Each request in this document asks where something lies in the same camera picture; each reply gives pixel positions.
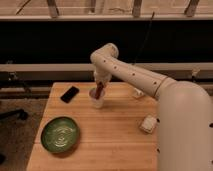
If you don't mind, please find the red pepper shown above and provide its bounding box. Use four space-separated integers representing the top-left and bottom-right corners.
95 82 104 99

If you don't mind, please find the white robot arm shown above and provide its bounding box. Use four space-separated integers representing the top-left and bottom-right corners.
90 43 213 171

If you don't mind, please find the white ceramic cup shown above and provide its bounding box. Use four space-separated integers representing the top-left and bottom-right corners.
89 88 105 109

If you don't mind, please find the black smartphone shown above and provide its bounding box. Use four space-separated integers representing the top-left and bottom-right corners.
60 86 79 103

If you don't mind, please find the white tube package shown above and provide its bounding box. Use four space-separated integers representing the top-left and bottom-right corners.
133 89 145 99

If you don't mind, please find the green bowl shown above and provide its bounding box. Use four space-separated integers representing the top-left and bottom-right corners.
40 116 80 154

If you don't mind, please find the black chair base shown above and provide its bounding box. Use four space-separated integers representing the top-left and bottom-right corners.
0 109 28 120

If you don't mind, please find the black hanging cable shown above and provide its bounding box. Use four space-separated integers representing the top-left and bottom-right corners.
132 11 156 66

